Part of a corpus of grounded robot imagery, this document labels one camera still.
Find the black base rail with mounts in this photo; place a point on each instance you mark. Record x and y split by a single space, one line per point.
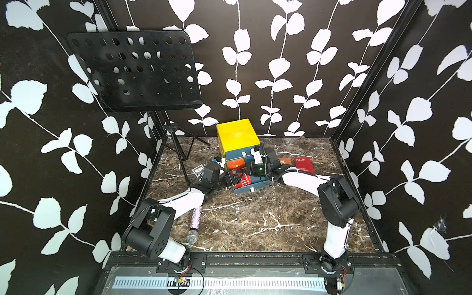
354 265

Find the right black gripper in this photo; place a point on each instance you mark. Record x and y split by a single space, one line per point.
254 166

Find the teal drawer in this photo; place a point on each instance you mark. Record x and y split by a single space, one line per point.
241 153
264 182

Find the black perforated music stand tray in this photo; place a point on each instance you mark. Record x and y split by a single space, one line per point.
139 71

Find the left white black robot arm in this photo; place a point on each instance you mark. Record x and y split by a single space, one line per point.
149 231

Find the white slotted cable duct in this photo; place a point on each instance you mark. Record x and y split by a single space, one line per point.
198 283

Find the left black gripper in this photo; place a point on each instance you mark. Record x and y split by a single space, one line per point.
236 180

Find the orange postcard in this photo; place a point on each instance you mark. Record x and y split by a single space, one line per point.
286 161
235 164

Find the yellow drawer cabinet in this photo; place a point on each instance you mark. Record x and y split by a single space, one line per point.
236 135

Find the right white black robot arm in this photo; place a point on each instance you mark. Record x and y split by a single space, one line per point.
336 196

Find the red dream postcard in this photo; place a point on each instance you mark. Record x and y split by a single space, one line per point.
304 164

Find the glitter purple microphone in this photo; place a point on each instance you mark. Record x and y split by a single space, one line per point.
193 234

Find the black tripod stand legs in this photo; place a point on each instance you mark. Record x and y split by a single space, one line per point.
172 128

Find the teal top drawer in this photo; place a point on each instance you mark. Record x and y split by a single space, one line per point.
241 153

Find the small clear card box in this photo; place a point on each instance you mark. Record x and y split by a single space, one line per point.
197 171

